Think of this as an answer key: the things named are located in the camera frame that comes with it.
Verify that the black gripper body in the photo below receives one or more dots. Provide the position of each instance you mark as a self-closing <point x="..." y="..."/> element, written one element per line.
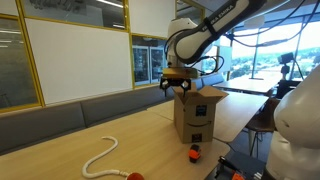
<point x="176" y="80"/>

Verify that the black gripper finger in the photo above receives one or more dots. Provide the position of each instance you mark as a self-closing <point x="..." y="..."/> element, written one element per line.
<point x="164" y="85"/>
<point x="186" y="85"/>

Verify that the cardboard shipping box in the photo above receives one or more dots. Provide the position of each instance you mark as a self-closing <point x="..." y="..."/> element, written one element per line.
<point x="196" y="116"/>

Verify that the orange and black tape measure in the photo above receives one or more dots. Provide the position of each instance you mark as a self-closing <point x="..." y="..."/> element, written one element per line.
<point x="194" y="154"/>

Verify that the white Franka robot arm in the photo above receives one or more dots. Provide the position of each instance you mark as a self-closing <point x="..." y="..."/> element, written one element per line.
<point x="213" y="30"/>

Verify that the blue-grey bench seat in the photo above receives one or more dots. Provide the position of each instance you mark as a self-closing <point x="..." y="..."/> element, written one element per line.
<point x="210" y="80"/>

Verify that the grey bench back cushion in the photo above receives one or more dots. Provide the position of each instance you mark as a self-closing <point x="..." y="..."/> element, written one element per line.
<point x="123" y="103"/>
<point x="40" y="128"/>

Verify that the brown chair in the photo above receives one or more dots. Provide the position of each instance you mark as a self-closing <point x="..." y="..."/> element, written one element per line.
<point x="263" y="121"/>

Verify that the tan wrist camera mount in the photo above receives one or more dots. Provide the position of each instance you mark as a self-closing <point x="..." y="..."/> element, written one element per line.
<point x="180" y="72"/>

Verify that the small white wall panel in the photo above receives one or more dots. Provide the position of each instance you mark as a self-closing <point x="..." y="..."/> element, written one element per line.
<point x="151" y="16"/>

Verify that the yellow window frame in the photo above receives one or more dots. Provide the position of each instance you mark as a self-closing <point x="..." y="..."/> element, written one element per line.
<point x="126" y="16"/>

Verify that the large white wall panel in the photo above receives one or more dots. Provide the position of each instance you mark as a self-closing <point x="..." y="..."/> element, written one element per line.
<point x="76" y="60"/>

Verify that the black camera on tripod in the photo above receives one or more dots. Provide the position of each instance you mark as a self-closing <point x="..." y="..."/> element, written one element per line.
<point x="286" y="58"/>

